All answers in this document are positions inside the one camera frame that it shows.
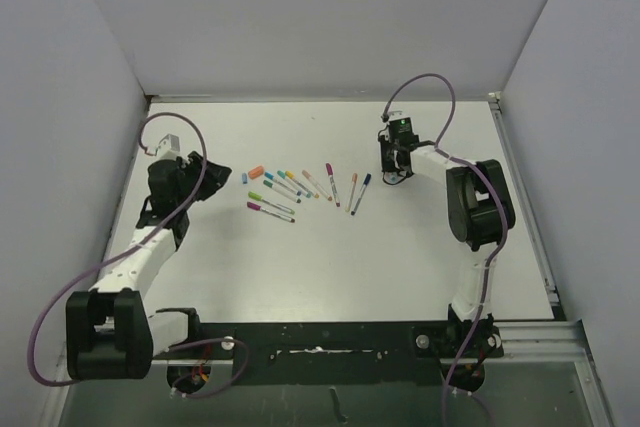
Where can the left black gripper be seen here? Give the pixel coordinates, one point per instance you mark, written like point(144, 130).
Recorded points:
point(215, 178)

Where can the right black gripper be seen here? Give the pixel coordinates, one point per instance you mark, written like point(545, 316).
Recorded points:
point(387, 165)

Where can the dark blue capped pen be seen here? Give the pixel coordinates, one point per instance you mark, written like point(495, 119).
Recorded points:
point(361, 193)

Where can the orange marker cap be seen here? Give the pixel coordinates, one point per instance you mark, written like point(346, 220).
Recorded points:
point(256, 172)

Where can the sky blue capped pen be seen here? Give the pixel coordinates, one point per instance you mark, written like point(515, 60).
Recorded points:
point(392, 178)

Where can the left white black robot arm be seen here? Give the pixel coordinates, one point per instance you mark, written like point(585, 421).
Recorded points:
point(109, 334)

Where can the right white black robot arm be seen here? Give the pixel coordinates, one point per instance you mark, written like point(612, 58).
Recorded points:
point(480, 211)

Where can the salmon capped pen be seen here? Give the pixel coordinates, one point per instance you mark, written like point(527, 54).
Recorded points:
point(352, 187)

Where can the green capped pen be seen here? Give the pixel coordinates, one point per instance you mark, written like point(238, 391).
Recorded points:
point(256, 197)

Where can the magenta capped pen lower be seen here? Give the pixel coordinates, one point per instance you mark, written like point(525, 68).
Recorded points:
point(259, 208)

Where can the light blue capped pen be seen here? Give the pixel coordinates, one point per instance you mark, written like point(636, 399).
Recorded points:
point(277, 180)

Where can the magenta capped pen upright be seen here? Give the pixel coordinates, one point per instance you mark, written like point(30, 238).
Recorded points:
point(335, 195)

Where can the yellow capped pen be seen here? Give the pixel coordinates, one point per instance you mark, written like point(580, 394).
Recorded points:
point(308, 192)

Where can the pink capped pen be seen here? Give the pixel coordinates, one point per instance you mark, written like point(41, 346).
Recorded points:
point(315, 183)

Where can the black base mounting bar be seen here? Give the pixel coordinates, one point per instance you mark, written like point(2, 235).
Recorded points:
point(339, 354)

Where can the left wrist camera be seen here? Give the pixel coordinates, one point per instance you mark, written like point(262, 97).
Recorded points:
point(168, 148)

